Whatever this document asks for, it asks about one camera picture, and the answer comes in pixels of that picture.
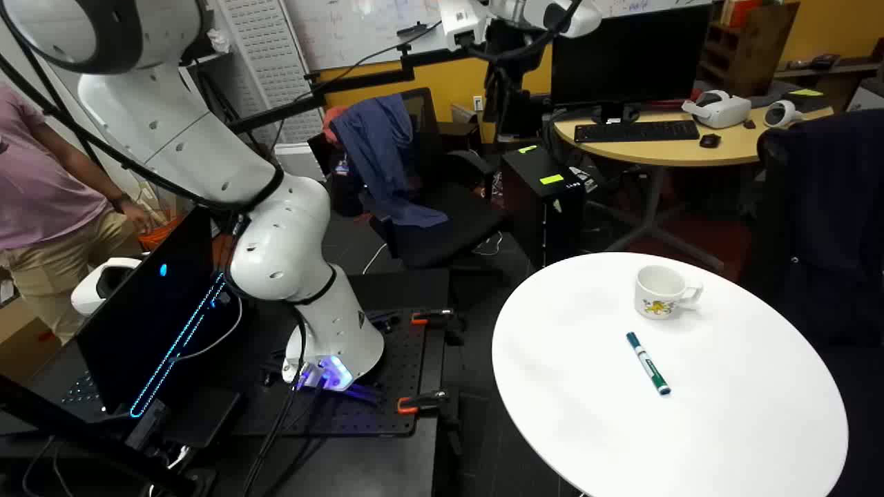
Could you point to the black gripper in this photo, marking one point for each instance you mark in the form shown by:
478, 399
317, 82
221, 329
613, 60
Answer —
511, 57

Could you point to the green dry erase marker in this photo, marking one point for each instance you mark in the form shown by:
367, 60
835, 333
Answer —
650, 365

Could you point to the black perforated robot base table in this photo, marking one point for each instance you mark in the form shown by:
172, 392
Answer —
367, 450

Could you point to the bare right forearm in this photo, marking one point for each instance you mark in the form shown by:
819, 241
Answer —
98, 181

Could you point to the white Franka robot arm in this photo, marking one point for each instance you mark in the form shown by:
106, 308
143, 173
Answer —
174, 138

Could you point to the white ceramic mug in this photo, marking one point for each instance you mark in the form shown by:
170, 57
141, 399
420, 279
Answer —
659, 292

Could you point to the bare right hand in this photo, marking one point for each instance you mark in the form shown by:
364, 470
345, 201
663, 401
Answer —
136, 214

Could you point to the black computer monitor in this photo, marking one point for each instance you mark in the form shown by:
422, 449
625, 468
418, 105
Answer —
635, 57

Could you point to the black keyboard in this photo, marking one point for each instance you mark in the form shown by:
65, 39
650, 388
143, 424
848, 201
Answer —
635, 130

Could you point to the whiteboard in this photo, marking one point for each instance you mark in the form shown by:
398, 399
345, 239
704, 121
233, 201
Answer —
359, 29

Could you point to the black computer tower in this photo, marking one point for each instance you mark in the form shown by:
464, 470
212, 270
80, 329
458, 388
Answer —
547, 209

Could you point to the blue jacket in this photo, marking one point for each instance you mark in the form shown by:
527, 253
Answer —
388, 156

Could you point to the black office chair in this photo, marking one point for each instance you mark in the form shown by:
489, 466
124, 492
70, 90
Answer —
443, 221

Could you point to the round wooden desk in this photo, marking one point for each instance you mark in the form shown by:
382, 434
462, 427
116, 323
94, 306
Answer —
672, 152

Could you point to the white VR headset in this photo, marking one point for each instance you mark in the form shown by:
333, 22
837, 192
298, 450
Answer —
719, 112

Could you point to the black computer mouse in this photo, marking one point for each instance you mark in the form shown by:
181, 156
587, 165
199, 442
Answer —
711, 141

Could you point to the brown wooden shelf unit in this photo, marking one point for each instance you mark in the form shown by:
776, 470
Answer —
748, 43

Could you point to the white perforated panel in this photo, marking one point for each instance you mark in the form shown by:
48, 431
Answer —
265, 64

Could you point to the orange black clamp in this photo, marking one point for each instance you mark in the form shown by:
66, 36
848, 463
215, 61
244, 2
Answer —
420, 401
432, 319

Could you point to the white VR controller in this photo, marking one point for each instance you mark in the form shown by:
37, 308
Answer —
780, 115

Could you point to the black laptop blue glowing edge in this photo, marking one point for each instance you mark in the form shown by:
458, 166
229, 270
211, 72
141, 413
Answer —
146, 314

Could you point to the white rounded device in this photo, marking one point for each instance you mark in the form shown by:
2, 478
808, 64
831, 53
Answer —
98, 286

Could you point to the person in pink shirt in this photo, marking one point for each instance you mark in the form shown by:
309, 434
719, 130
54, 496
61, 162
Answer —
37, 183

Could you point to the brown cardboard box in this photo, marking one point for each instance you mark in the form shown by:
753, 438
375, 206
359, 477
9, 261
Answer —
18, 335

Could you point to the black metal frame bar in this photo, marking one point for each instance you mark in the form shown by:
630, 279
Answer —
367, 85

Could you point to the black camera stand bar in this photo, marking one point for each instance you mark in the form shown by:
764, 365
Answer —
84, 431

